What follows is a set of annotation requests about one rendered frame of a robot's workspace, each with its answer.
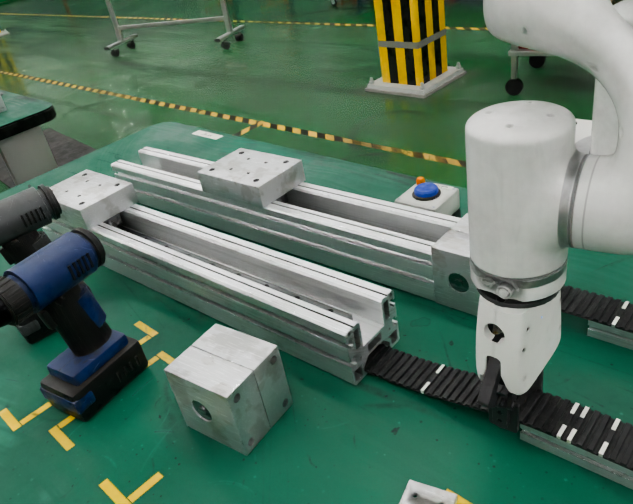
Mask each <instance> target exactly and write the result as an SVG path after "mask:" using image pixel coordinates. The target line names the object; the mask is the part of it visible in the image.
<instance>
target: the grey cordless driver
mask: <svg viewBox="0 0 633 504"><path fill-rule="evenodd" d="M60 214H62V210H61V207H60V204H59V202H58V200H57V198H56V197H55V195H54V193H53V192H52V190H51V189H50V188H49V187H48V186H44V185H43V184H41V185H38V189H37V190H36V189H35V188H34V187H31V188H28V189H26V190H24V191H21V192H19V193H16V194H14V195H11V196H9V197H7V198H4V199H2V200H0V246H2V247H0V254H1V255H2V256H3V257H4V259H5V260H6V261H7V262H8V264H10V265H12V264H13V263H14V264H15V265H16V264H18V263H19V262H21V261H22V260H24V259H25V258H27V257H29V256H30V255H32V254H33V253H35V252H36V251H38V250H40V249H41V248H43V247H44V246H46V245H48V244H49V243H51V242H52V241H51V240H50V239H49V237H48V236H47V234H46V233H45V232H44V231H37V229H39V228H42V227H44V226H46V225H48V224H51V223H52V218H54V219H55V220H57V219H59V218H61V216H60ZM32 314H33V315H32V316H30V317H29V318H27V319H26V320H25V321H23V322H22V323H20V324H19V325H18V326H16V328H17V329H18V330H19V332H20V333H21V335H22V336H23V337H24V338H25V340H26V341H27V342H28V343H29V344H34V343H36V342H38V341H39V340H41V339H43V338H45V337H47V336H49V335H51V334H52V333H54V332H56V331H57V330H56V329H54V330H51V329H49V328H47V326H46V325H45V324H44V323H43V321H42V320H41V319H40V318H39V316H38V315H37V313H32Z"/></svg>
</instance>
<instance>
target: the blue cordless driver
mask: <svg viewBox="0 0 633 504"><path fill-rule="evenodd" d="M105 256H106V253H105V249H104V247H103V245H102V243H101V241H100V240H99V239H98V238H97V236H96V235H94V234H93V233H92V232H91V231H89V230H87V229H83V228H79V227H78V228H75V229H73V230H72V231H71V232H67V233H65V234H63V235H62V236H60V237H59V238H57V239H55V240H54V241H52V242H51V243H49V244H48V245H46V246H44V247H43V248H41V249H40V250H38V251H36V252H35V253H33V254H32V255H30V256H29V257H27V258H25V259H24V260H22V261H21V262H19V263H18V264H16V265H14V266H13V267H11V268H10V269H8V270H7V271H5V272H4V274H3V277H2V276H0V328H1V327H3V326H6V325H8V324H9V325H11V326H18V325H19V324H20V323H22V322H23V321H25V320H26V319H27V318H29V317H30V316H32V315H33V314H32V313H37V315H38V316H39V318H40V319H41V320H42V321H43V323H44V324H45V325H46V326H47V328H49V329H51V330H54V329H56V330H57V331H58V333H59V334H60V336H61V337H62V338H63V340H64V341H65V342H66V344H67V345H68V347H69V348H67V349H66V350H65V351H64V352H62V353H61V354H60V355H59V356H57V357H56V358H55V359H54V360H52V361H51V362H50V363H49V364H48V365H47V369H48V371H49V373H50V374H48V375H47V376H46V377H45V378H43V379H42V381H41V382H40V384H41V386H40V391H41V392H42V394H43V396H44V398H46V399H48V400H49V401H50V403H51V404H52V406H53V407H55V408H57V409H59V410H61V411H63V412H65V413H67V414H69V415H71V416H73V417H75V418H77V419H79V420H81V421H83V422H87V421H89V420H90V419H91V418H92V417H93V416H94V415H95V414H96V413H98V412H99V411H100V410H101V409H102V408H103V407H104V406H105V405H106V404H107V403H108V402H109V401H111V400H112V399H113V398H114V397H115V396H116V395H117V394H118V393H119V392H120V391H121V390H122V389H124V388H125V387H126V386H127V385H128V384H129V383H130V382H131V381H132V380H133V379H134V378H135V377H137V376H138V375H139V374H140V373H141V372H142V371H143V370H144V369H145V368H146V367H147V366H148V361H147V359H146V356H145V354H144V352H143V349H142V347H141V345H140V343H139V341H138V340H136V339H134V338H131V337H128V336H126V335H125V334H124V333H122V332H119V331H116V330H113V329H111V328H110V327H109V325H108V324H107V323H106V321H105V320H106V314H105V312H104V311H103V309H102V308H101V306H100V305H99V303H98V302H97V300H96V299H95V298H94V296H93V295H92V293H91V292H90V290H89V289H88V287H87V286H86V285H85V284H78V283H80V282H81V281H83V280H84V279H85V278H87V277H88V276H90V275H91V274H92V273H94V272H95V271H96V270H97V268H98V267H100V266H102V265H103V264H104V263H105V259H106V258H105Z"/></svg>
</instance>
